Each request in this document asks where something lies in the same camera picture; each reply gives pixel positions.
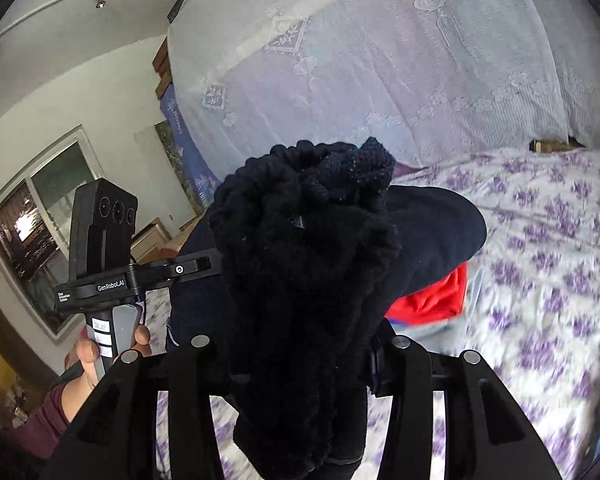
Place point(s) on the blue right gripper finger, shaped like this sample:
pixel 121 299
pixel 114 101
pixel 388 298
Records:
pixel 377 378

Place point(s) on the navy blue pants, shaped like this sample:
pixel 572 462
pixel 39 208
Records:
pixel 316 245

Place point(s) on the maroon sleeved forearm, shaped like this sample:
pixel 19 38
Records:
pixel 41 433

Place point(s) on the person's left hand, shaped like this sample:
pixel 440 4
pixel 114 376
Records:
pixel 88 354

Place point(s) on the red blue folded garment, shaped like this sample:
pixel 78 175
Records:
pixel 437 302

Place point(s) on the blue patterned fabric hanging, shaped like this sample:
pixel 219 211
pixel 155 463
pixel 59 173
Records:
pixel 199 176

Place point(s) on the purple floral bed sheet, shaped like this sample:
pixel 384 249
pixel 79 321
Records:
pixel 533 295

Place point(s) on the stacked brown boxes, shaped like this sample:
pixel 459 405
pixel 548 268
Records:
pixel 162 67

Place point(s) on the gold picture frame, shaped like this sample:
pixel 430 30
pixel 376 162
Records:
pixel 148 242

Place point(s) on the window with white frame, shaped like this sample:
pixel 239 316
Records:
pixel 35 222

